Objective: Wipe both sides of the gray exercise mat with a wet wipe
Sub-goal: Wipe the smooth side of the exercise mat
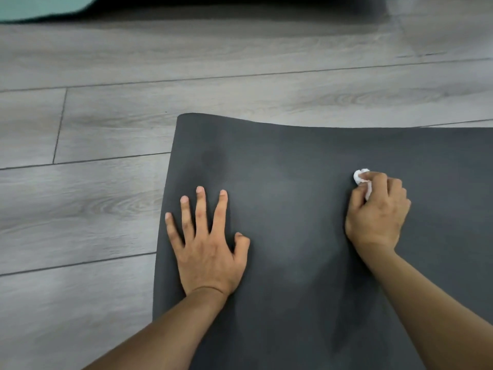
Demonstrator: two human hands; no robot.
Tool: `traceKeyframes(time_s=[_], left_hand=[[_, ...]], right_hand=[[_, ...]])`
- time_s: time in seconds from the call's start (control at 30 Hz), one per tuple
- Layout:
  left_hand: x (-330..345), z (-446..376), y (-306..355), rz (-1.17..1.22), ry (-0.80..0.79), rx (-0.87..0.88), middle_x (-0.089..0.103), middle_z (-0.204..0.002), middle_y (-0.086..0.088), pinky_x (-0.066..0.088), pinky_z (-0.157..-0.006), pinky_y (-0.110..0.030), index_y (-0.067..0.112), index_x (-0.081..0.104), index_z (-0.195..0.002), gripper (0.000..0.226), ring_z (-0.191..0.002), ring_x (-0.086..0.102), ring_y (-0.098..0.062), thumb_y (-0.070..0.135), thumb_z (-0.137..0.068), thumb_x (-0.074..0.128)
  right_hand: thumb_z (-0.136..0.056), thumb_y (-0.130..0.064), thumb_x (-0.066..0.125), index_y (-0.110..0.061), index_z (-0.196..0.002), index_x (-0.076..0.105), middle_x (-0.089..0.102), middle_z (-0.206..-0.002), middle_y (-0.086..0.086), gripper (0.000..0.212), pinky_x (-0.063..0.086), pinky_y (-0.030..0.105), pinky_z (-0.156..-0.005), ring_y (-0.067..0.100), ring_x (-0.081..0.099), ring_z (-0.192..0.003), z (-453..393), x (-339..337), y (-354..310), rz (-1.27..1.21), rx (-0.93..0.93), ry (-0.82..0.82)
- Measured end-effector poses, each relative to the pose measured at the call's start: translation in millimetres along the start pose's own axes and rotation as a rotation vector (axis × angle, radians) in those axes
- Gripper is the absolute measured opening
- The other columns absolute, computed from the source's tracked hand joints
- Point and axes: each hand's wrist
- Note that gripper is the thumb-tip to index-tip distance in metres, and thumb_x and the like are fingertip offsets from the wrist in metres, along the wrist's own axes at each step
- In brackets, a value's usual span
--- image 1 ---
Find person's left hand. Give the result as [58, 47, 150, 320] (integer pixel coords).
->
[164, 186, 251, 298]

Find person's right hand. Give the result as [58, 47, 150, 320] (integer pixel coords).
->
[344, 171, 412, 253]

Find white tissue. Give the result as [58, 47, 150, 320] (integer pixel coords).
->
[353, 168, 373, 201]

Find dark grey yoga mat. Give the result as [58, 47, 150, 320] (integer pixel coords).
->
[152, 113, 493, 370]

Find person's right forearm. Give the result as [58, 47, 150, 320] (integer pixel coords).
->
[354, 244, 493, 370]

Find person's left forearm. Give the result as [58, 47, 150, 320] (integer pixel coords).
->
[83, 287, 229, 370]

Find green foam mat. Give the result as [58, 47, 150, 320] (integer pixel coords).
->
[0, 0, 409, 24]

